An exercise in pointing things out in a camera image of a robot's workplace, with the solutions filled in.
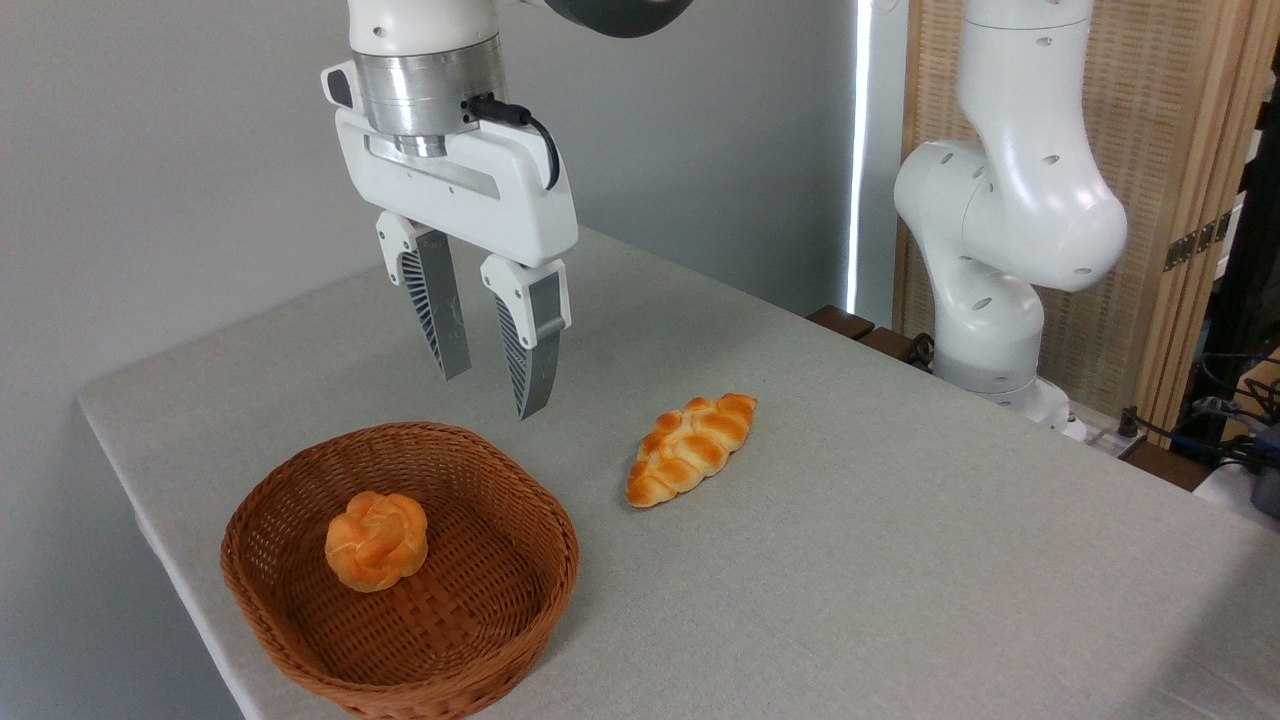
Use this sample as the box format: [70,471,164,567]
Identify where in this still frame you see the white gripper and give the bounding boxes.
[335,106,579,421]

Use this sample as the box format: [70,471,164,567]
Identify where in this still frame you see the round knotted bread roll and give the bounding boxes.
[324,491,429,593]

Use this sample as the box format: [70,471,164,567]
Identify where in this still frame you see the long braided bread loaf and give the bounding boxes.
[626,393,758,509]

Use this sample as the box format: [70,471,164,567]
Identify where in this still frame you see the brown wicker basket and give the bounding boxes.
[220,421,581,720]

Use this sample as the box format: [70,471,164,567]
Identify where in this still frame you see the dark wooden slats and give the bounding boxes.
[806,305,933,373]

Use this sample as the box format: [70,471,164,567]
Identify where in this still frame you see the grey tablecloth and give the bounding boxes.
[78,222,1280,720]

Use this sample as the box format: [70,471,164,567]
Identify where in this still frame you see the black screen hinge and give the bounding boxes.
[1163,210,1233,273]

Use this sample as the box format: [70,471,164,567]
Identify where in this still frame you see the bamboo folding screen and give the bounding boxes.
[893,0,1280,441]

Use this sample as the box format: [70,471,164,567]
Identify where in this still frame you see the black stand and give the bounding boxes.
[1180,60,1280,421]

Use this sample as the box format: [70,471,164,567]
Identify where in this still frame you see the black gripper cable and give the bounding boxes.
[465,93,563,191]

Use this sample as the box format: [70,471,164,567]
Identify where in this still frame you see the black cable bundle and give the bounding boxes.
[1115,350,1280,471]

